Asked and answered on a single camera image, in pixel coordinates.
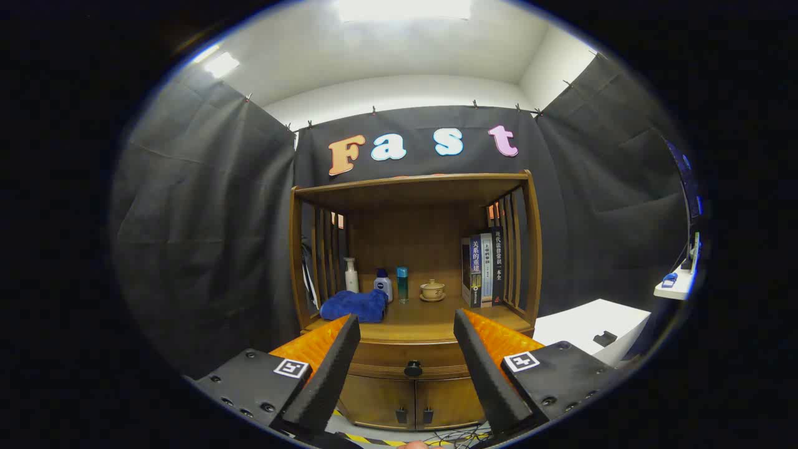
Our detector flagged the wooden countertop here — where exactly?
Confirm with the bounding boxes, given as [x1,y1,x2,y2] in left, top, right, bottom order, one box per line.
[302,293,535,345]

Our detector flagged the blue towel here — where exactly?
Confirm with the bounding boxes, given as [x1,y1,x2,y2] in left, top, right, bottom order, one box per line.
[320,289,388,324]

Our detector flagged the large ceiling light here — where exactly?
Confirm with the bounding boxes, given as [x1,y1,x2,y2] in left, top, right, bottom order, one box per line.
[337,0,473,23]

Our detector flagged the white wall shelf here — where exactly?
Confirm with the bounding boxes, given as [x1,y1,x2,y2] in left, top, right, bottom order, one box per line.
[653,234,702,301]

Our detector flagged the wooden cabinet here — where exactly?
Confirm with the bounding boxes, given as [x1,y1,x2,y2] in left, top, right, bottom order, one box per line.
[289,170,543,432]

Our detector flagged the black floor cables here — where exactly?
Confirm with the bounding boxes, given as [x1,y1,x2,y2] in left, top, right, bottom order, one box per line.
[430,427,493,447]

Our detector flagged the book with grey spine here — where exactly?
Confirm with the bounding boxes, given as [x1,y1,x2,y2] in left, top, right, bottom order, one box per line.
[480,233,494,307]

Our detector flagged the wooden drawer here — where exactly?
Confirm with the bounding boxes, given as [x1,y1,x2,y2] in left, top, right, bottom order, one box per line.
[346,340,476,379]

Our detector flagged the dark monitor screen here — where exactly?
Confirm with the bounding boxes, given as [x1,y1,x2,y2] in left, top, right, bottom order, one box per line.
[664,138,705,238]

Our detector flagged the white lotion bottle blue cap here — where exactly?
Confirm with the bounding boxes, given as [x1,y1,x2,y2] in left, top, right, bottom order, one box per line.
[373,268,393,304]

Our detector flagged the wooden cabinet door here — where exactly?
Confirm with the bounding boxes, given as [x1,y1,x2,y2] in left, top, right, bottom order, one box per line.
[339,374,417,431]
[415,377,487,431]

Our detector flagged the book with blue spine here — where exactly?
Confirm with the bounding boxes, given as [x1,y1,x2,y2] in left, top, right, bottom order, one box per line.
[461,236,483,309]

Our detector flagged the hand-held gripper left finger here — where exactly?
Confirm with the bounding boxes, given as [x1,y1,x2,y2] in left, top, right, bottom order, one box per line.
[184,314,362,440]

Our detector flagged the yellow black hazard tape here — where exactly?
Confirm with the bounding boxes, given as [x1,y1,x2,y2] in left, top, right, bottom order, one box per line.
[334,408,406,447]

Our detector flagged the small ceiling light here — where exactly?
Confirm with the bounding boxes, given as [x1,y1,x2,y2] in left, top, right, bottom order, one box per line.
[204,51,241,79]

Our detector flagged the white table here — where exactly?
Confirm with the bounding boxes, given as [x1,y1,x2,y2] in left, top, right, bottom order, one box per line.
[534,299,652,369]

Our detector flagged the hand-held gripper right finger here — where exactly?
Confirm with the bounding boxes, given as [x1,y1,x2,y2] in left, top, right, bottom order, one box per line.
[453,309,627,437]

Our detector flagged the book with black spine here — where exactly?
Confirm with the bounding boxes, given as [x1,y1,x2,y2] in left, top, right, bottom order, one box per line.
[490,226,507,306]

